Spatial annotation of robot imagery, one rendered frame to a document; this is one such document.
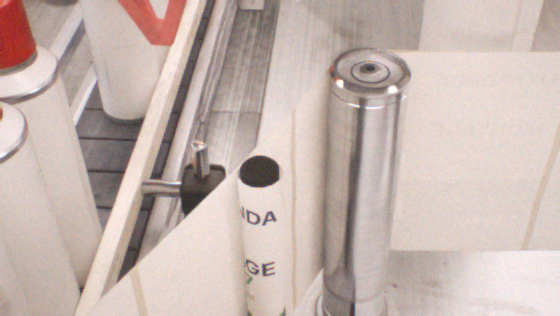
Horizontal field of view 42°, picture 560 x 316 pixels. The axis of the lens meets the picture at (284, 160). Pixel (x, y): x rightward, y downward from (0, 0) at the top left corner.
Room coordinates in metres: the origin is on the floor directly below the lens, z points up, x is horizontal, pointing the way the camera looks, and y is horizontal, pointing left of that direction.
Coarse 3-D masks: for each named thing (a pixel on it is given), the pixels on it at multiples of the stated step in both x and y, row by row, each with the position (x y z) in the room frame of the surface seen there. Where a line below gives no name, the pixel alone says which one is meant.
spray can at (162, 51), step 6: (150, 0) 0.54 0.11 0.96; (156, 0) 0.54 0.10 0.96; (162, 0) 0.55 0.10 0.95; (156, 6) 0.54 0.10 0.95; (162, 6) 0.55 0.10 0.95; (156, 12) 0.54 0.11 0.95; (162, 12) 0.55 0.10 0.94; (162, 18) 0.55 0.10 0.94; (156, 48) 0.54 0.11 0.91; (162, 48) 0.54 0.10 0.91; (168, 48) 0.55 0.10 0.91; (162, 54) 0.54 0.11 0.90; (162, 60) 0.54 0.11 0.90; (162, 66) 0.54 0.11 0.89
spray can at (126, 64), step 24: (96, 0) 0.48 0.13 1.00; (96, 24) 0.48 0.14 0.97; (120, 24) 0.48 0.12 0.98; (96, 48) 0.48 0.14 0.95; (120, 48) 0.47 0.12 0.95; (144, 48) 0.48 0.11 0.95; (96, 72) 0.49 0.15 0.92; (120, 72) 0.47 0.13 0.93; (144, 72) 0.48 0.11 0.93; (120, 96) 0.47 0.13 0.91; (144, 96) 0.48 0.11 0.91; (120, 120) 0.48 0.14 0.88
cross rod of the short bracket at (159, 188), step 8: (144, 184) 0.37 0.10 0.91; (152, 184) 0.37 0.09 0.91; (160, 184) 0.37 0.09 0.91; (168, 184) 0.37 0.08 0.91; (176, 184) 0.37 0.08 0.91; (144, 192) 0.37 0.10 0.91; (152, 192) 0.37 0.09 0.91; (160, 192) 0.37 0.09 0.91; (168, 192) 0.36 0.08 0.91; (176, 192) 0.36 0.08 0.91
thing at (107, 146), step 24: (192, 48) 0.59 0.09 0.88; (192, 72) 0.55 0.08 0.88; (96, 96) 0.51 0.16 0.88; (96, 120) 0.48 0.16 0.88; (96, 144) 0.45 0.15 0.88; (120, 144) 0.45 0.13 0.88; (168, 144) 0.45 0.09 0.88; (96, 168) 0.42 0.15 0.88; (120, 168) 0.42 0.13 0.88; (96, 192) 0.39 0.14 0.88; (144, 216) 0.37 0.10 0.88
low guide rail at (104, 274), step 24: (192, 0) 0.62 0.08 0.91; (192, 24) 0.58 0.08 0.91; (168, 72) 0.50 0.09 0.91; (168, 96) 0.47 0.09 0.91; (144, 120) 0.44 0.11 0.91; (168, 120) 0.46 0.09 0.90; (144, 144) 0.41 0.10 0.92; (144, 168) 0.38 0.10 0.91; (120, 192) 0.36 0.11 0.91; (120, 216) 0.33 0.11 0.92; (120, 240) 0.32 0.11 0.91; (96, 264) 0.29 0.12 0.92; (120, 264) 0.31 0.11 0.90; (96, 288) 0.28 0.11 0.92
